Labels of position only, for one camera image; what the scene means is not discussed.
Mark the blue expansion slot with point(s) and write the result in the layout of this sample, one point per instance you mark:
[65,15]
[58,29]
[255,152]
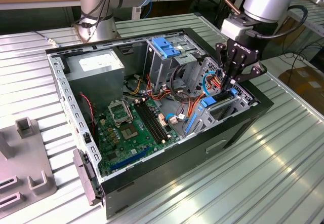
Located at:
[129,159]

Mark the grey optical drive cage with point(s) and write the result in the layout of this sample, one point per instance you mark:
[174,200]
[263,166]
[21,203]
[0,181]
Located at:
[162,69]

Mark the black open PC case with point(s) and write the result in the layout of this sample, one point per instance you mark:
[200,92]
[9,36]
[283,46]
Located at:
[177,163]

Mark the CPU socket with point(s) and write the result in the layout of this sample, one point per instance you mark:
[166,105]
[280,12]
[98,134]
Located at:
[129,132]

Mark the metal slat side table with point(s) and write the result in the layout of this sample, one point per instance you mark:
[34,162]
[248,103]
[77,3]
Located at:
[314,18]

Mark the blue optical drive latch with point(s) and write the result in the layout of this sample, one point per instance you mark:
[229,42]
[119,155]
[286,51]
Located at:
[164,47]

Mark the black RAM slot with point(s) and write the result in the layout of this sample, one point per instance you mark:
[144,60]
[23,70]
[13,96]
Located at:
[153,120]
[147,122]
[156,119]
[150,122]

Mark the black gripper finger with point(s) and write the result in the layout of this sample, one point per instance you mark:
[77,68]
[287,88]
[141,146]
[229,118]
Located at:
[257,72]
[224,61]

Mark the grey metal disk bay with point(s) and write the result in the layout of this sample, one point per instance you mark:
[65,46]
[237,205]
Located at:
[243,102]

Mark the grey parts rack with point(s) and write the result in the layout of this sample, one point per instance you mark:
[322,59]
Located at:
[25,158]

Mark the grey power supply unit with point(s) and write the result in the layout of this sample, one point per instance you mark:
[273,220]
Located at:
[96,82]

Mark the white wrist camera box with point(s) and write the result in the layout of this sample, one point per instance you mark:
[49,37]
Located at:
[233,30]

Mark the green motherboard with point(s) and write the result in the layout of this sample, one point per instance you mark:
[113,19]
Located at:
[134,146]

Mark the black tripod stand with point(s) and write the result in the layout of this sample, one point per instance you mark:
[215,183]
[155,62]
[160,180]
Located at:
[219,16]

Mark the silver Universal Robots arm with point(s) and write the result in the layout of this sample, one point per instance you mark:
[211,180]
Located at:
[268,1]

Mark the brown cardboard box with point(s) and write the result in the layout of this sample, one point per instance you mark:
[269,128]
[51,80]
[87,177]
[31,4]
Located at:
[303,82]

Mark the hard disk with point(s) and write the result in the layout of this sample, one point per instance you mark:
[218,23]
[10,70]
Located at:
[208,102]

